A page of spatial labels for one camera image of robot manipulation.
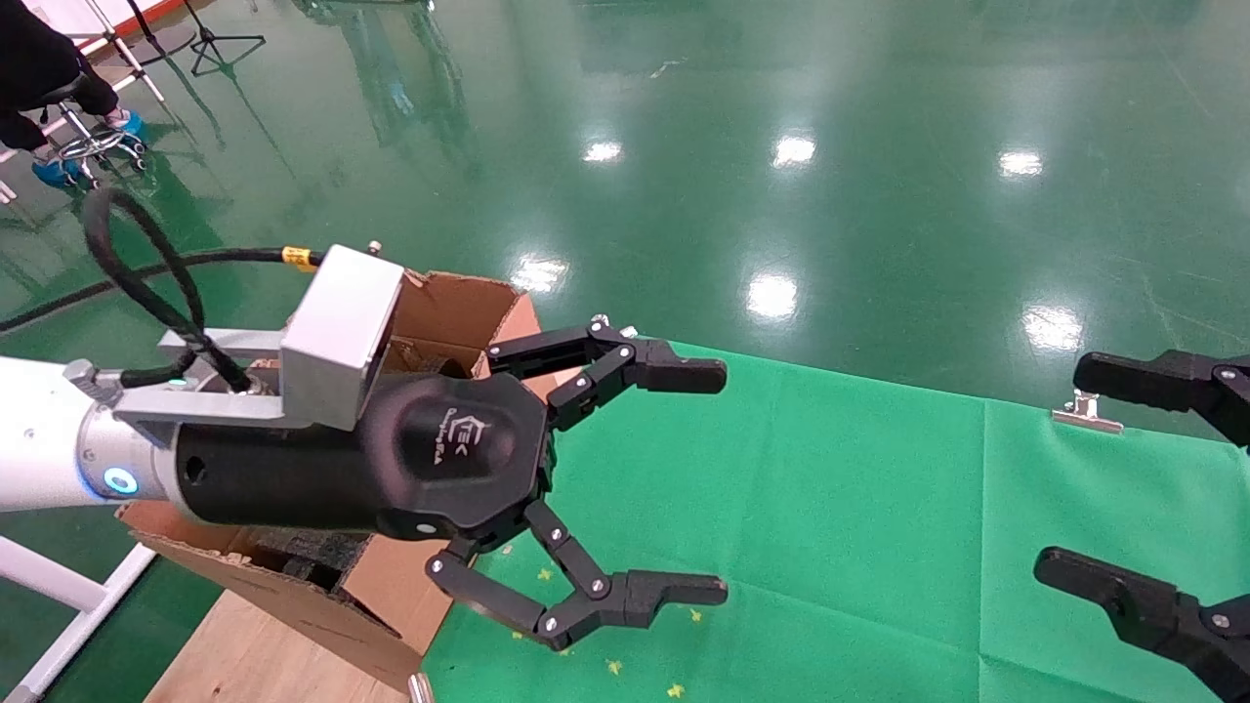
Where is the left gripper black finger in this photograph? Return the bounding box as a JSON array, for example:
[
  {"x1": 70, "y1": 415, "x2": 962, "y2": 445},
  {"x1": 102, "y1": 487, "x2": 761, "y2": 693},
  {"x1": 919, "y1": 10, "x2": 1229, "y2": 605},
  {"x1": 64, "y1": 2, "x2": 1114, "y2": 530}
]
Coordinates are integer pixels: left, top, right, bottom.
[
  {"x1": 486, "y1": 322, "x2": 729, "y2": 433},
  {"x1": 425, "y1": 498, "x2": 729, "y2": 652}
]

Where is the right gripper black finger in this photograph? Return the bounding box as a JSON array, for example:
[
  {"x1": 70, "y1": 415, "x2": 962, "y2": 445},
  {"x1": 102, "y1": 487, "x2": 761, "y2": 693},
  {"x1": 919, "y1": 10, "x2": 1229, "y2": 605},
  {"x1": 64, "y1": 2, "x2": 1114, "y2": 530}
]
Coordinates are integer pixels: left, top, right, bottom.
[
  {"x1": 1071, "y1": 350, "x2": 1250, "y2": 455},
  {"x1": 1033, "y1": 549, "x2": 1250, "y2": 703}
]

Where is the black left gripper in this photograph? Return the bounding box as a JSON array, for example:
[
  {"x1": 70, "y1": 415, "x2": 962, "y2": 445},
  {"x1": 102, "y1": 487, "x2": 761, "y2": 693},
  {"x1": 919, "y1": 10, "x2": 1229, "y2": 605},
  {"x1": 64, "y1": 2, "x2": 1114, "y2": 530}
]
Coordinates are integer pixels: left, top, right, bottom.
[{"x1": 176, "y1": 374, "x2": 558, "y2": 541}]

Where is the large open cardboard carton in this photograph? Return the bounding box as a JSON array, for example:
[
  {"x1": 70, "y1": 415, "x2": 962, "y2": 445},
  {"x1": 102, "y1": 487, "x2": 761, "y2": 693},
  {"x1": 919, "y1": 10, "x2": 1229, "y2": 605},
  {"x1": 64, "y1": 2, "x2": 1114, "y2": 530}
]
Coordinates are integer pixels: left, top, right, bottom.
[{"x1": 117, "y1": 270, "x2": 543, "y2": 691}]

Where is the green table cloth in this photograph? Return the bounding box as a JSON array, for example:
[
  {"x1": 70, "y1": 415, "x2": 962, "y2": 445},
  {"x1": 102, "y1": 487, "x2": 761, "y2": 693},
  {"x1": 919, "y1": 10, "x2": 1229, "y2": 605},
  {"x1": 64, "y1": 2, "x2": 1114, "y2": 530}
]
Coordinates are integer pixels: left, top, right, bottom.
[{"x1": 420, "y1": 337, "x2": 1250, "y2": 703}]

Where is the white metal rack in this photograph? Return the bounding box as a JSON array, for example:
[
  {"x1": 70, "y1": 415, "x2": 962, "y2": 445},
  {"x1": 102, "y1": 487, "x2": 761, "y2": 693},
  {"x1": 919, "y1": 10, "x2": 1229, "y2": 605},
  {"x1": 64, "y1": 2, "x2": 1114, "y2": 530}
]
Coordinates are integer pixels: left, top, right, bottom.
[{"x1": 0, "y1": 535, "x2": 157, "y2": 703}]

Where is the chrome wheeled stool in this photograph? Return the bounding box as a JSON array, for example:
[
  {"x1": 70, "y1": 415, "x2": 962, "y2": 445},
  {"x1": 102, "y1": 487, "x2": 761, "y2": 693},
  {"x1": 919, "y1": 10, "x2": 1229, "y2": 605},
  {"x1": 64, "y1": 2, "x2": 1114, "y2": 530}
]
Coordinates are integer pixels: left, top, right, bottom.
[{"x1": 34, "y1": 83, "x2": 147, "y2": 191}]

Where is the black tripod stand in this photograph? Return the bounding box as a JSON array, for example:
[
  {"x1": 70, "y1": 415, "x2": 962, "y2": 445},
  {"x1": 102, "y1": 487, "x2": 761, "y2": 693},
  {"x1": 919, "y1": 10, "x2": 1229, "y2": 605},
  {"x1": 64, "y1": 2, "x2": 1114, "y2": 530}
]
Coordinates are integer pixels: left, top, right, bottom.
[{"x1": 181, "y1": 0, "x2": 267, "y2": 77}]

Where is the seated person in black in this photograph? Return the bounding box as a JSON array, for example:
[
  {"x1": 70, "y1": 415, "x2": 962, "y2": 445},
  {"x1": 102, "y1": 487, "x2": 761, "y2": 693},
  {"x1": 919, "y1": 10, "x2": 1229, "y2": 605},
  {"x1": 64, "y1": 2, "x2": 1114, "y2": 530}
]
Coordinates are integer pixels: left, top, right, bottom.
[{"x1": 0, "y1": 0, "x2": 149, "y2": 188}]

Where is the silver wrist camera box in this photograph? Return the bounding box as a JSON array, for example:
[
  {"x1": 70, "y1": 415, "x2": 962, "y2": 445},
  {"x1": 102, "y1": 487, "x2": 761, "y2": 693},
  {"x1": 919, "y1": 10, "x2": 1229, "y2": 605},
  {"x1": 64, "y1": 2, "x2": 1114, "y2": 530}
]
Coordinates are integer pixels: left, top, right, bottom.
[{"x1": 115, "y1": 244, "x2": 406, "y2": 448}]

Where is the black cable with yellow tag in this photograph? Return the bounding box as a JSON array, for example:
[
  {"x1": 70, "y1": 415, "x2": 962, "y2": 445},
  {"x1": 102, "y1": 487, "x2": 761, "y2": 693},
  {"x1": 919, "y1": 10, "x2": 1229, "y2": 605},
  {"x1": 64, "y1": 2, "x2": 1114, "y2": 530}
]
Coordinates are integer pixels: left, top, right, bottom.
[{"x1": 0, "y1": 186, "x2": 323, "y2": 392}]

